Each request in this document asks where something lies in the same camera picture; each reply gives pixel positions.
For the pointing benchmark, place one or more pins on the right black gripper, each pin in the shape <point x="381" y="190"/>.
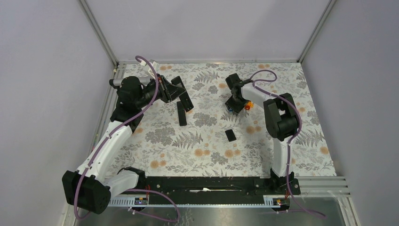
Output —
<point x="237" y="108"/>

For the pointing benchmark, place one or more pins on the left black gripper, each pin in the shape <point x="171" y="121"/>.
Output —
<point x="168" y="91"/>

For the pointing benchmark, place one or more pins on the black remote control back up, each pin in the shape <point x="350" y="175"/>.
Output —
<point x="181" y="114"/>

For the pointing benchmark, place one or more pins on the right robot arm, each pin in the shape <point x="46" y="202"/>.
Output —
<point x="281" y="119"/>

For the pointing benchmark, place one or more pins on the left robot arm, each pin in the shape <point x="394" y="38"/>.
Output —
<point x="87" y="187"/>

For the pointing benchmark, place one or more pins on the floral table mat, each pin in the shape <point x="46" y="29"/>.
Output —
<point x="161" y="147"/>

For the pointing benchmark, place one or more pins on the grey microphone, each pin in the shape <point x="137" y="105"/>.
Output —
<point x="129" y="81"/>

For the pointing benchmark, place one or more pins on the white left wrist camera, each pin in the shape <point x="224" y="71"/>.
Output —
<point x="148" y="67"/>

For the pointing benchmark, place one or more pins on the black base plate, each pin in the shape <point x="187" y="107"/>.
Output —
<point x="214" y="190"/>

